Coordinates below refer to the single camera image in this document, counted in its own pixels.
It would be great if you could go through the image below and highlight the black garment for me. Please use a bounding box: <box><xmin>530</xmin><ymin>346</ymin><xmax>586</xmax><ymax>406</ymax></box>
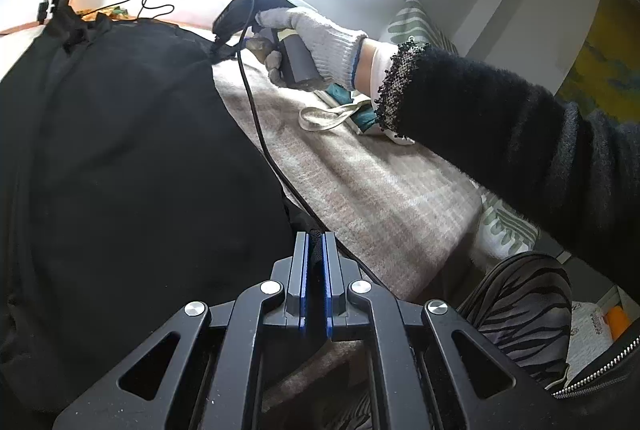
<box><xmin>0</xmin><ymin>7</ymin><xmax>313</xmax><ymax>416</ymax></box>

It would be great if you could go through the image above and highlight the orange bedsheet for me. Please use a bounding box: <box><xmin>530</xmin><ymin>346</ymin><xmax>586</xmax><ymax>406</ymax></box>
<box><xmin>0</xmin><ymin>21</ymin><xmax>47</xmax><ymax>37</ymax></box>

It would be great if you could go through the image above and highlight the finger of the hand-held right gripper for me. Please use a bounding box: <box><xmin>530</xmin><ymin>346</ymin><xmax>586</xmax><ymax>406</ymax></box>
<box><xmin>209</xmin><ymin>39</ymin><xmax>238</xmax><ymax>63</ymax></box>

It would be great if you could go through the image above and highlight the person's right hand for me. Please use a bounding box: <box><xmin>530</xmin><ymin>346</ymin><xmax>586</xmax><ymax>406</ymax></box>
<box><xmin>255</xmin><ymin>6</ymin><xmax>369</xmax><ymax>93</ymax></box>

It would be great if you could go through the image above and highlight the orange object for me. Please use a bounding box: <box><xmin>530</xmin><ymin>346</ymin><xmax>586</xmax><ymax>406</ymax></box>
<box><xmin>602</xmin><ymin>305</ymin><xmax>629</xmax><ymax>342</ymax></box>

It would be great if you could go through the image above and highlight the checked beige blanket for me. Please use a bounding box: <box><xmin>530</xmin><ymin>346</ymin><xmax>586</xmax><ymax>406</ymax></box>
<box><xmin>210</xmin><ymin>37</ymin><xmax>506</xmax><ymax>411</ymax></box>

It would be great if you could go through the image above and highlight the person's right forearm black sleeve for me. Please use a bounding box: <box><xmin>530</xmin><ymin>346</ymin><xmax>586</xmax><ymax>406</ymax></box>
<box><xmin>352</xmin><ymin>37</ymin><xmax>640</xmax><ymax>272</ymax></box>

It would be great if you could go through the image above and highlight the yellow green wall picture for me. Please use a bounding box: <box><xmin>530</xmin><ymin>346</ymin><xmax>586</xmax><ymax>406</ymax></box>
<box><xmin>554</xmin><ymin>0</ymin><xmax>640</xmax><ymax>122</ymax></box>

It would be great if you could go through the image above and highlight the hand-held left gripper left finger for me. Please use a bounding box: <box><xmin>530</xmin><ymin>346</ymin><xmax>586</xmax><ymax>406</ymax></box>
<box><xmin>52</xmin><ymin>232</ymin><xmax>311</xmax><ymax>430</ymax></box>

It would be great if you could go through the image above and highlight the cream and green folded garment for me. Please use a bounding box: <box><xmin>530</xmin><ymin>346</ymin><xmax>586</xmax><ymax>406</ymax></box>
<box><xmin>299</xmin><ymin>80</ymin><xmax>417</xmax><ymax>147</ymax></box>

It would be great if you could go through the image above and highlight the white leaf-patterned blanket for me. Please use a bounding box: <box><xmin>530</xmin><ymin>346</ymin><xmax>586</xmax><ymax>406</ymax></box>
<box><xmin>386</xmin><ymin>0</ymin><xmax>542</xmax><ymax>262</ymax></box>

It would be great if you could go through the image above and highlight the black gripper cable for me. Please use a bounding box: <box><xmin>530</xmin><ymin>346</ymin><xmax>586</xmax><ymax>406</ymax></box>
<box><xmin>235</xmin><ymin>0</ymin><xmax>351</xmax><ymax>256</ymax></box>

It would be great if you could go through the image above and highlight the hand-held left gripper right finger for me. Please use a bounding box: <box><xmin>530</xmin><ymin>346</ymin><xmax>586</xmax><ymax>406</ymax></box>
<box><xmin>322</xmin><ymin>232</ymin><xmax>566</xmax><ymax>430</ymax></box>

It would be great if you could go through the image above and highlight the black jacket with zipper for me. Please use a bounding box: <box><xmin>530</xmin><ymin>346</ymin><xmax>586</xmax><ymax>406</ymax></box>
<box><xmin>550</xmin><ymin>319</ymin><xmax>640</xmax><ymax>430</ymax></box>

